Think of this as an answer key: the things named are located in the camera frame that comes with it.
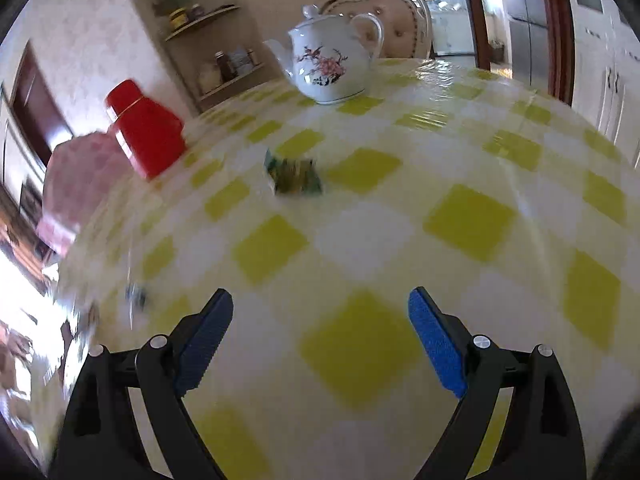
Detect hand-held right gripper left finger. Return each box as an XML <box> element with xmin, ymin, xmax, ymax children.
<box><xmin>47</xmin><ymin>288</ymin><xmax>234</xmax><ymax>480</ymax></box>

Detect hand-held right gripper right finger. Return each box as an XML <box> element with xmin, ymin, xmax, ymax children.
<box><xmin>407</xmin><ymin>287</ymin><xmax>588</xmax><ymax>480</ymax></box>

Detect green snack packet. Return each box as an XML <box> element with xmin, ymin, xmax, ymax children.
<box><xmin>263</xmin><ymin>148</ymin><xmax>325</xmax><ymax>198</ymax></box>

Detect yellow white checkered tablecloth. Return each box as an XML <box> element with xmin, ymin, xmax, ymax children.
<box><xmin>50</xmin><ymin>57</ymin><xmax>640</xmax><ymax>480</ymax></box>

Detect pink checkered chair cover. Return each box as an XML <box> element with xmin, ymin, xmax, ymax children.
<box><xmin>36</xmin><ymin>131</ymin><xmax>132</xmax><ymax>257</ymax></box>

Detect red thermos jug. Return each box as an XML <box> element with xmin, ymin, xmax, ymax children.
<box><xmin>104</xmin><ymin>78</ymin><xmax>189</xmax><ymax>182</ymax></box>

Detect pale tied bag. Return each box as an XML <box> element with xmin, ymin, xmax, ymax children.
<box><xmin>197</xmin><ymin>62</ymin><xmax>224</xmax><ymax>94</ymax></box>

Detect brown bottle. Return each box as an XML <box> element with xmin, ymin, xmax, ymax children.
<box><xmin>215</xmin><ymin>51</ymin><xmax>237</xmax><ymax>82</ymax></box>

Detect small printed box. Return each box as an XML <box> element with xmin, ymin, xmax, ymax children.
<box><xmin>231</xmin><ymin>47</ymin><xmax>257</xmax><ymax>74</ymax></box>

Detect white floral teapot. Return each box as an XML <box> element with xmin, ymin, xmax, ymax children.
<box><xmin>263</xmin><ymin>4</ymin><xmax>385</xmax><ymax>106</ymax></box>

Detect ornate white padded chair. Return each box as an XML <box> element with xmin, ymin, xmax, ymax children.
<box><xmin>320</xmin><ymin>0</ymin><xmax>434</xmax><ymax>61</ymax></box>

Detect grey refrigerator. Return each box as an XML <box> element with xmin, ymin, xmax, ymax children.
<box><xmin>504</xmin><ymin>0</ymin><xmax>557</xmax><ymax>92</ymax></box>

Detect wooden wall shelf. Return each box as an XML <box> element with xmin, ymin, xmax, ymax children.
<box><xmin>164</xmin><ymin>4</ymin><xmax>268</xmax><ymax>112</ymax></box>

